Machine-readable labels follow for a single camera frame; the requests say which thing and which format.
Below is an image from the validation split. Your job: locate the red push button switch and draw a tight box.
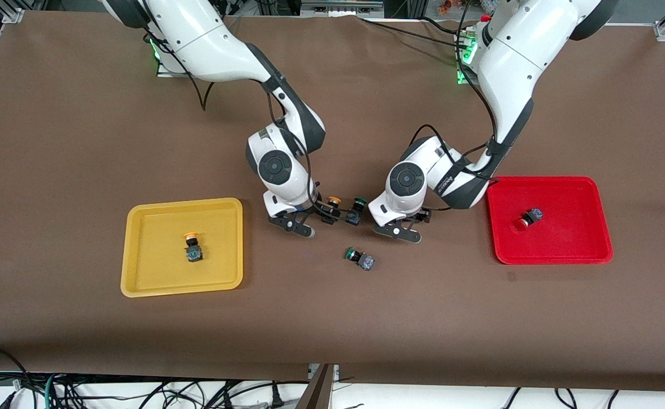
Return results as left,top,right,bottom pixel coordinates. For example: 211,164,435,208
518,207,545,229

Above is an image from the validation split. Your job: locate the brown table cover sheet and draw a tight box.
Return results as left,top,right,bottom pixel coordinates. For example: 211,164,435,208
0,10,665,393

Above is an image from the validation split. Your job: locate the red plastic tray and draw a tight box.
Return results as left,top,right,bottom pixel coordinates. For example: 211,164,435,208
485,176,614,266

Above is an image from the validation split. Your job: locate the yellow plastic tray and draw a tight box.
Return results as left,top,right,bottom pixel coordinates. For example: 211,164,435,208
120,197,244,298

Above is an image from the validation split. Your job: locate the green push button switch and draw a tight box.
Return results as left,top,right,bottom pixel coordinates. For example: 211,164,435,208
345,247,376,272
346,197,368,227

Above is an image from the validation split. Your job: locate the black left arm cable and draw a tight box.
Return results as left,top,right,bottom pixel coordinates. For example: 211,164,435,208
409,0,501,211

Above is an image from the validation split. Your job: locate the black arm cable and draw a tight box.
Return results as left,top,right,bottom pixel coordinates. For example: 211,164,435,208
409,0,501,211
145,28,333,219

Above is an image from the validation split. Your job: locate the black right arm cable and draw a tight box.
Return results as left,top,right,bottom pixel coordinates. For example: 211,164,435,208
145,28,333,219

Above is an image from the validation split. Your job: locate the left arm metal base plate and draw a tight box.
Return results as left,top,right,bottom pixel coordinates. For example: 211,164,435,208
455,26,484,86

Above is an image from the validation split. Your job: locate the grey metal post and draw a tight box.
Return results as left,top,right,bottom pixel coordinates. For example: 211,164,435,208
296,364,340,409

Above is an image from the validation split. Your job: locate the black cable across table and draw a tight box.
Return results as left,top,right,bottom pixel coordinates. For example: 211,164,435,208
358,15,465,45

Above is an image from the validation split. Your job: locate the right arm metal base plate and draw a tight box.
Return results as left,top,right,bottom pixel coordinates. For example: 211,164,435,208
149,34,188,78

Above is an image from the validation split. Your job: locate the green floor cable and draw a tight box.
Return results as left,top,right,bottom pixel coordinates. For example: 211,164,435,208
44,372,61,409

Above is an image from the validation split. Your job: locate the black floor cable loop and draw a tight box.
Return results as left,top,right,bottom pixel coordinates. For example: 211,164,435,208
0,345,33,409

